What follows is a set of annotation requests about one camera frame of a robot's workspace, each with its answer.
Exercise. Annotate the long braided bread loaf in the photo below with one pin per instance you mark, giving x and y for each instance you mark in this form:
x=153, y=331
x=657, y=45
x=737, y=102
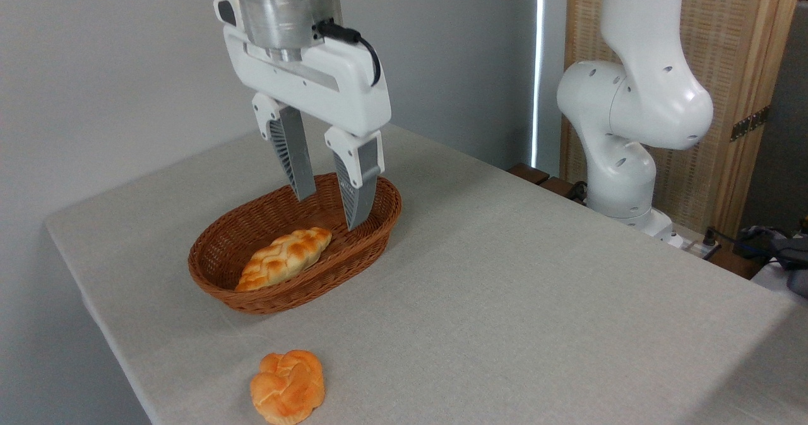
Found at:
x=284, y=257

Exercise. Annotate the round knotted bread roll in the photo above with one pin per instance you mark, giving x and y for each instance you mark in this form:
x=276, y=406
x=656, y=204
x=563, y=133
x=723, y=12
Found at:
x=287, y=387

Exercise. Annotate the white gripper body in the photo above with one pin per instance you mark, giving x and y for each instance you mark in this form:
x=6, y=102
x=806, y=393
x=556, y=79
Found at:
x=341, y=90

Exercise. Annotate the dark brown wooden platform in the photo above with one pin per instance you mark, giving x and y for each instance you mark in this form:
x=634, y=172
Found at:
x=533, y=174

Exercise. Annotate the wooden woven folding screen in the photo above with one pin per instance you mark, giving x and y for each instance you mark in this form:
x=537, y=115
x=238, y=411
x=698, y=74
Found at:
x=732, y=40

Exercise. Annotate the blue grey crumpled fabric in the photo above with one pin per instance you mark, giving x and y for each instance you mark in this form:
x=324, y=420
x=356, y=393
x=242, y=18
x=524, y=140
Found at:
x=779, y=248

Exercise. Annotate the metal screen hinge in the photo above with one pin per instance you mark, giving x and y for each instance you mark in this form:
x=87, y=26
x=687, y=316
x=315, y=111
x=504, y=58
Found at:
x=749, y=124

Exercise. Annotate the brown woven wicker basket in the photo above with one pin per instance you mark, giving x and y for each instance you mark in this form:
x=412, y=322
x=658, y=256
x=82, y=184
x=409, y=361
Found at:
x=252, y=223

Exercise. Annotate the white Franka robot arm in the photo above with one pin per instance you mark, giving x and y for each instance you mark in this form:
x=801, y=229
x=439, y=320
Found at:
x=637, y=96

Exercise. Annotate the bright vertical light strip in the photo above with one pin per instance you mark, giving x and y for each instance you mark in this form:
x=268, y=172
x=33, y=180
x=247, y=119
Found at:
x=538, y=65

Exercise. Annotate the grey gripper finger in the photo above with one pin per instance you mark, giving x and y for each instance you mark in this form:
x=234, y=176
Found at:
x=293, y=153
x=363, y=185

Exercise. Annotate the grey linen tablecloth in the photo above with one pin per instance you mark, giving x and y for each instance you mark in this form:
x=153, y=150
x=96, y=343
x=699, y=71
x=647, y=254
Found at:
x=505, y=299

